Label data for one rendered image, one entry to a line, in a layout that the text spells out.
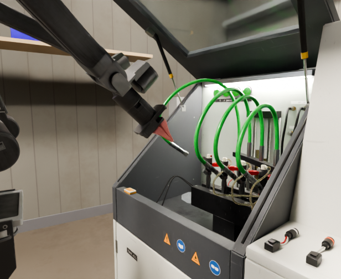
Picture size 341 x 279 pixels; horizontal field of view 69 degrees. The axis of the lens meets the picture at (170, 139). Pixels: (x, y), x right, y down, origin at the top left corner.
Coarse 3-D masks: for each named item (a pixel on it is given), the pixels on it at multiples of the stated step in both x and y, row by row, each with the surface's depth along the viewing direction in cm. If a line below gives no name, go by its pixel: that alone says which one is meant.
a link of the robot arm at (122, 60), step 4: (112, 56) 99; (116, 56) 98; (120, 56) 99; (124, 56) 100; (116, 60) 99; (120, 60) 99; (124, 60) 100; (128, 60) 101; (120, 64) 99; (124, 64) 100; (128, 64) 101; (124, 68) 101
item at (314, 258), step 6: (324, 240) 57; (330, 240) 57; (324, 246) 56; (330, 246) 56; (312, 252) 52; (318, 252) 55; (306, 258) 52; (312, 258) 51; (318, 258) 51; (312, 264) 51; (318, 264) 51
